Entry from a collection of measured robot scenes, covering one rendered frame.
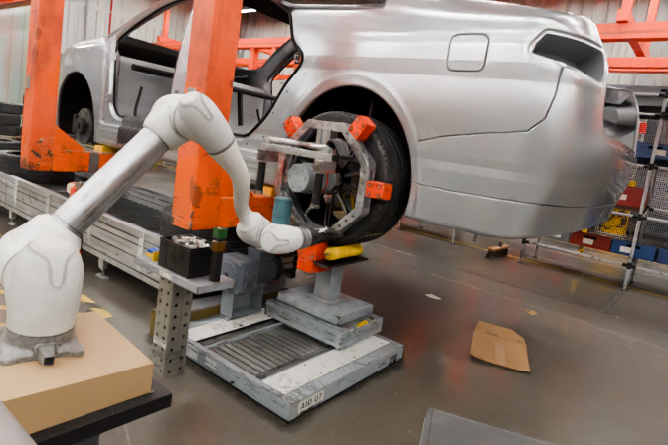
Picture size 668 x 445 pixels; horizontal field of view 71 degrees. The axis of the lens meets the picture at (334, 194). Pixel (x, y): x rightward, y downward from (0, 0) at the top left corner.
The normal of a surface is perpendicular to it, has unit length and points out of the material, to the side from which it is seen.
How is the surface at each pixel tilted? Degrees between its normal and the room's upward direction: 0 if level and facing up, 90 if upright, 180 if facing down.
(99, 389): 90
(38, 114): 90
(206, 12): 90
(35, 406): 90
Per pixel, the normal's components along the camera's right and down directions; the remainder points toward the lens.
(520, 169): -0.41, 0.07
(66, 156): 0.78, 0.18
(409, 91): -0.61, 0.00
